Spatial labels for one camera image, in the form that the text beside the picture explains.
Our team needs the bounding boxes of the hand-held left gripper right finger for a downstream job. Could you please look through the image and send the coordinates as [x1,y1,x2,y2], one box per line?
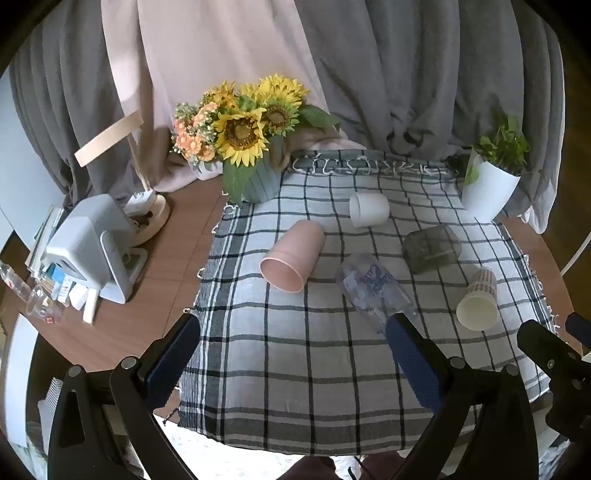
[385,313,541,480]

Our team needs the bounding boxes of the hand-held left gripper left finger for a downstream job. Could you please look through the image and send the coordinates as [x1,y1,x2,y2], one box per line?
[47,313,202,480]

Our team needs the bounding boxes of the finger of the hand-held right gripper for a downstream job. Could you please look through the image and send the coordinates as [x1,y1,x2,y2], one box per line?
[566,312,591,352]
[516,320,591,445]

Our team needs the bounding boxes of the clear printed plastic cup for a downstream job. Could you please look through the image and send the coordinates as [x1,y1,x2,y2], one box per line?
[335,251,422,336]

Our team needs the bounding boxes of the patterned paper cup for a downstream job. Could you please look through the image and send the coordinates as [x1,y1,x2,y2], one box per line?
[455,266,501,332]

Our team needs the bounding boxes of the grey translucent cup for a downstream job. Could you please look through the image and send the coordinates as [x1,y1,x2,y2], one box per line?
[401,224,464,276]

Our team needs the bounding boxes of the small clear plastic cup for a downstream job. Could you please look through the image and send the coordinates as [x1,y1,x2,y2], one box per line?
[25,283,64,325]

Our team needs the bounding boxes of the white cup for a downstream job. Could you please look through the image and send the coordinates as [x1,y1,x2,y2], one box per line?
[348,191,391,229]

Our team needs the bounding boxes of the pink cup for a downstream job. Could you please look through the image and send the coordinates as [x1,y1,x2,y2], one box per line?
[259,219,327,294]

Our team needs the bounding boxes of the grey checked cloth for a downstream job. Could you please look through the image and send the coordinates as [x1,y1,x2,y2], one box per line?
[178,148,562,456]

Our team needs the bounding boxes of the small printed cartons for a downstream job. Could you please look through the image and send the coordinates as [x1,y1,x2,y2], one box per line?
[41,269,89,312]

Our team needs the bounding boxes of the round wooden base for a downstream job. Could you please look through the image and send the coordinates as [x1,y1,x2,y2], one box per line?
[128,194,171,248]

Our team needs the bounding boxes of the white box-shaped appliance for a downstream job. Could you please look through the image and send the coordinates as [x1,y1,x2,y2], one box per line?
[45,193,149,305]

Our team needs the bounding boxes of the white plant pot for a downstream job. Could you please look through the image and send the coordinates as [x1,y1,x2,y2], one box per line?
[461,150,523,223]

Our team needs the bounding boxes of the white power plug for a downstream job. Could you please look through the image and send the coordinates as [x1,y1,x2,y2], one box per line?
[124,189,156,219]

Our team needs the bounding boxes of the clear plastic bottle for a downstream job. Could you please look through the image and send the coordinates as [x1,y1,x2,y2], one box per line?
[0,261,34,304]

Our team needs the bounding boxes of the stack of books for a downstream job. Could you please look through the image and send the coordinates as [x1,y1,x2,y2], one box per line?
[24,206,66,278]

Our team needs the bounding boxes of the green potted plant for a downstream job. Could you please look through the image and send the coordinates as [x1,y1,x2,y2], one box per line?
[463,112,533,186]

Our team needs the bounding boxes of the grey ribbed vase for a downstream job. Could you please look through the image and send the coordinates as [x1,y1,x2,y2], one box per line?
[239,135,293,204]

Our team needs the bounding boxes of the orange flower bouquet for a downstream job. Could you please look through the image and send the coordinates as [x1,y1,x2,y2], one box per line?
[169,100,221,167]

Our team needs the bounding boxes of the sunflower bouquet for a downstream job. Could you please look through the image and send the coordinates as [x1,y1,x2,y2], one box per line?
[202,73,343,205]

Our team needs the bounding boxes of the grey curtain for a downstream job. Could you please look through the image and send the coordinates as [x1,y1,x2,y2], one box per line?
[8,0,568,237]

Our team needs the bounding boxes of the pale pink curtain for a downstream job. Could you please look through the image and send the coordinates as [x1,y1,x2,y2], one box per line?
[100,0,366,195]

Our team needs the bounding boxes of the white cable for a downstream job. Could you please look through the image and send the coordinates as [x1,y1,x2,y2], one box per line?
[560,227,591,274]

